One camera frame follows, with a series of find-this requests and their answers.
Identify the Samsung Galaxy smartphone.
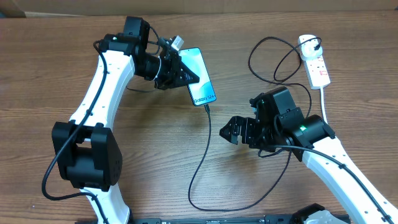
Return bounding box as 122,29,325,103
179,47,216,106

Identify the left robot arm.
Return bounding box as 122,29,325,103
42,16,200,223

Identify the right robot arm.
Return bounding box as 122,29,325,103
220,87,397,223

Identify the white charger plug adapter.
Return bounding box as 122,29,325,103
298,34,323,61

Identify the white power strip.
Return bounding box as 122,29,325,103
301,55,330,90

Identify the cardboard backdrop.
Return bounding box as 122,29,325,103
1,0,397,17

